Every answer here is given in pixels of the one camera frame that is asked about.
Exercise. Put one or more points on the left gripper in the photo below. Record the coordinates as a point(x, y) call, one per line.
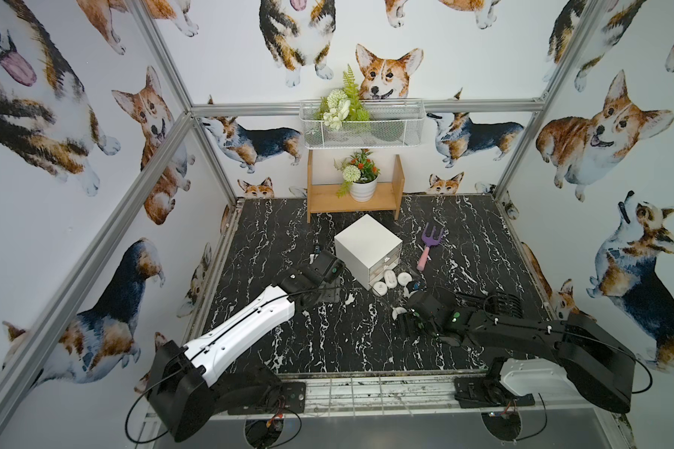
point(326, 267)

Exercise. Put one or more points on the green white artificial flowers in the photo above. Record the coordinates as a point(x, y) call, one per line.
point(343, 105)

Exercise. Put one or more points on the white earphone case oval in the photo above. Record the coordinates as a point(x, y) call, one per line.
point(390, 278)

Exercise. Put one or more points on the white earphone case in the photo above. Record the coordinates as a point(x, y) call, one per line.
point(404, 278)
point(380, 289)
point(396, 312)

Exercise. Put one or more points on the white mini drawer cabinet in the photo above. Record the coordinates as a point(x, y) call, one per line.
point(368, 248)

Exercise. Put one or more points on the wooden shelf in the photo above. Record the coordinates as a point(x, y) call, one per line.
point(375, 196)

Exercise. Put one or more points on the white wire basket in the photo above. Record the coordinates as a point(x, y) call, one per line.
point(385, 124)

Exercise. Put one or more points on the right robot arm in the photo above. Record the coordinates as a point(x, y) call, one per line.
point(600, 368)

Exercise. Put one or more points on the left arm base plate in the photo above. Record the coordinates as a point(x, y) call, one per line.
point(289, 396)

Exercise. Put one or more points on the purple pink toy rake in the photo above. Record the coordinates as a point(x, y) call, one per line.
point(432, 236)

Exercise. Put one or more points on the white potted plant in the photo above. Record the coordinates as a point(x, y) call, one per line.
point(359, 175)

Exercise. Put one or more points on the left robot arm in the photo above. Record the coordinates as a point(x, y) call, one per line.
point(190, 383)

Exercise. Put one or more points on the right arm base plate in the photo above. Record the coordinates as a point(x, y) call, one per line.
point(482, 392)

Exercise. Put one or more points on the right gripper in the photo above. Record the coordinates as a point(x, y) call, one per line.
point(414, 317)

